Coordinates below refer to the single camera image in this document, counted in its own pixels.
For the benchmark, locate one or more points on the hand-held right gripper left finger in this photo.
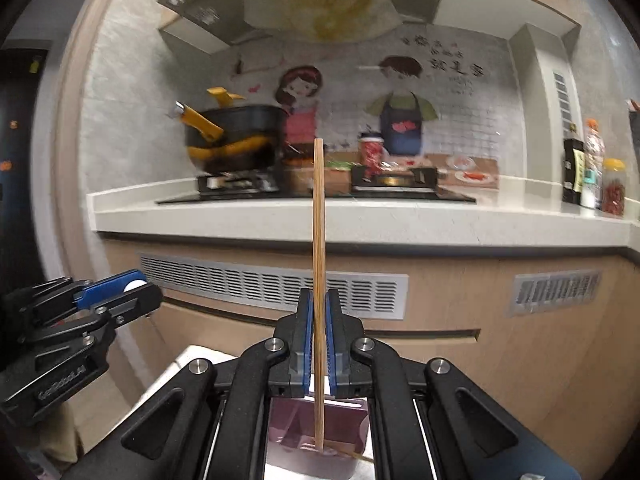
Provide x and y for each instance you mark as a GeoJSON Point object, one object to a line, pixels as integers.
{"type": "Point", "coordinates": [302, 340]}

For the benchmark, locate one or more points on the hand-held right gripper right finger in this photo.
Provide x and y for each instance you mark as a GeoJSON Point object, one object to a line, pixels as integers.
{"type": "Point", "coordinates": [334, 342]}

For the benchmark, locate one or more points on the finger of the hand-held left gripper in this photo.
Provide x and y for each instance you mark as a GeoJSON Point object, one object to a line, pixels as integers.
{"type": "Point", "coordinates": [107, 287]}
{"type": "Point", "coordinates": [137, 302]}

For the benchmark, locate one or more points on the white spoon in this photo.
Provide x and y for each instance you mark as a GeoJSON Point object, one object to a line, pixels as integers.
{"type": "Point", "coordinates": [135, 285]}

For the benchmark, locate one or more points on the purple plastic utensil holder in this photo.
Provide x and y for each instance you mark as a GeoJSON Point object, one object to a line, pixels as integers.
{"type": "Point", "coordinates": [290, 425]}

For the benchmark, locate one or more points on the wooden chopstick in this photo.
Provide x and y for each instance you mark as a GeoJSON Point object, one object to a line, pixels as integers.
{"type": "Point", "coordinates": [319, 220]}
{"type": "Point", "coordinates": [350, 454]}

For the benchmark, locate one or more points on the long grey vent grille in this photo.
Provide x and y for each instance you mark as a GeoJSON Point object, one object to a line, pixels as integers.
{"type": "Point", "coordinates": [250, 285]}

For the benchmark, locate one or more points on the white kitchen countertop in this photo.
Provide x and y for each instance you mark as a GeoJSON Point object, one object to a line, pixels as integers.
{"type": "Point", "coordinates": [400, 222]}

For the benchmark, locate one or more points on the black gas stove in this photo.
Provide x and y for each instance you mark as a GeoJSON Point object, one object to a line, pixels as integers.
{"type": "Point", "coordinates": [300, 192]}

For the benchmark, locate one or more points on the black refrigerator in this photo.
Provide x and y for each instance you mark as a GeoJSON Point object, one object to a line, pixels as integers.
{"type": "Point", "coordinates": [20, 160]}

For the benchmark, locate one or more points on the black pot yellow trim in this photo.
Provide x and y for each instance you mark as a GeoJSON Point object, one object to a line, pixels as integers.
{"type": "Point", "coordinates": [235, 157]}

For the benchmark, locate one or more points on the short grey vent grille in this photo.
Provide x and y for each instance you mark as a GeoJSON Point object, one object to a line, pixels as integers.
{"type": "Point", "coordinates": [555, 292]}

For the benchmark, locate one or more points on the dark sauce bottle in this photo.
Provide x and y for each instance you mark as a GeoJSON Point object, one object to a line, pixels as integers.
{"type": "Point", "coordinates": [573, 170]}

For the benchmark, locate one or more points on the range hood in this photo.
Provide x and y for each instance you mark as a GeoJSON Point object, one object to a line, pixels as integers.
{"type": "Point", "coordinates": [210, 5]}

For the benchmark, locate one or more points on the clear bottle orange cap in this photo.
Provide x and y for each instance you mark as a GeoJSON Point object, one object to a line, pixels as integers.
{"type": "Point", "coordinates": [594, 160]}

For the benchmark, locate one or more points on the jar with yellow lid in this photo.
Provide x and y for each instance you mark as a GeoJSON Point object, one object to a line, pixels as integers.
{"type": "Point", "coordinates": [613, 190]}

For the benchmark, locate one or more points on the cartoon wall sticker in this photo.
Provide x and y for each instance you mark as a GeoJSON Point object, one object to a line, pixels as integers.
{"type": "Point", "coordinates": [400, 110]}

